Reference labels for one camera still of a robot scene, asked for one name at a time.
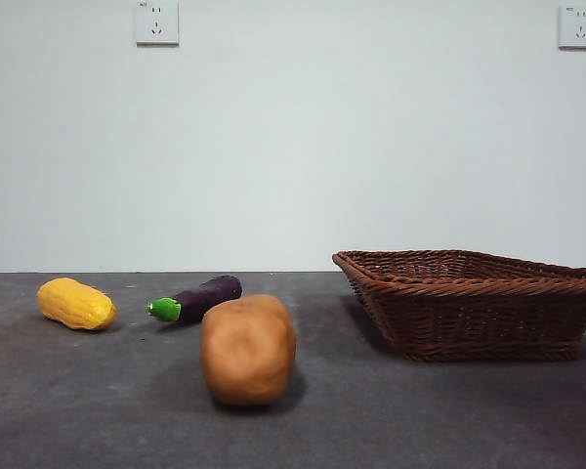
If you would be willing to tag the purple eggplant with green stem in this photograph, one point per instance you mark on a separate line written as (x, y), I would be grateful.
(210, 295)

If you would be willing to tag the brown potato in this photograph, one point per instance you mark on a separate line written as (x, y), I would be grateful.
(248, 352)

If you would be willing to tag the brown wicker basket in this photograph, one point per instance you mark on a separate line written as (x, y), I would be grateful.
(469, 312)

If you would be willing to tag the yellow corn cob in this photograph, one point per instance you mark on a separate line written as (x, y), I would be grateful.
(75, 304)

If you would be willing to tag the white wall socket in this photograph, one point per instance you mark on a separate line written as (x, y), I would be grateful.
(157, 24)
(580, 28)

